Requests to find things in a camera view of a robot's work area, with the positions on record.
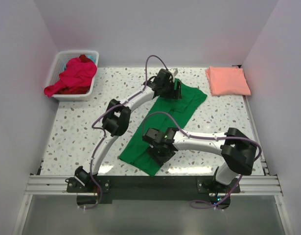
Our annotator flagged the green t shirt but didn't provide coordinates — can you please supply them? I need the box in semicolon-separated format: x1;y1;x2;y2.
119;84;207;177

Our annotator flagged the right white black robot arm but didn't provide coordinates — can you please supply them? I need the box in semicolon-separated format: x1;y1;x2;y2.
142;127;261;192

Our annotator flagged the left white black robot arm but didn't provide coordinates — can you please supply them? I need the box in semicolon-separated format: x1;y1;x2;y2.
74;69;182;192

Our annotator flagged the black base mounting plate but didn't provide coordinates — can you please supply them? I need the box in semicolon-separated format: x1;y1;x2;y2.
65;176;241;205

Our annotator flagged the folded salmon pink t shirt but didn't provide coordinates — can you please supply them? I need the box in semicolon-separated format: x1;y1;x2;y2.
205;66;251;96

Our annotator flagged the teal garment in basket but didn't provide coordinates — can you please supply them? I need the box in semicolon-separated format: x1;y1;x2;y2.
87;55;96;63

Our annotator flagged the dark red t shirt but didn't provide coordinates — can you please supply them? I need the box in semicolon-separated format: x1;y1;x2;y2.
79;54;92;63

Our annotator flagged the crumpled magenta t shirt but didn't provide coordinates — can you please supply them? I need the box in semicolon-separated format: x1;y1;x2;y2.
44;57;97;97

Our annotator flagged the white plastic laundry basket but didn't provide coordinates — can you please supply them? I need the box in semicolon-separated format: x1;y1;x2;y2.
44;50;99;102

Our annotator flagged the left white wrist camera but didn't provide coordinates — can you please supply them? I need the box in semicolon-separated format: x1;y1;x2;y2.
169;68;178;77

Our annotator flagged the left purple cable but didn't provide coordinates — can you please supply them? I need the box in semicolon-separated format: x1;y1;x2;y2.
89;55;170;210

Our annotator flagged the purple cable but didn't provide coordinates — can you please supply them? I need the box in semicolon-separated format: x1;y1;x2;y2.
89;55;170;210
141;111;262;209

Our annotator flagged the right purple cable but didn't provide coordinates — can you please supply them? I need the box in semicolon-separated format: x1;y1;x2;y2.
141;111;262;209

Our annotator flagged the aluminium frame rail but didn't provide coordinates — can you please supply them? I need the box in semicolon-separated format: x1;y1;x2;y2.
24;175;283;196

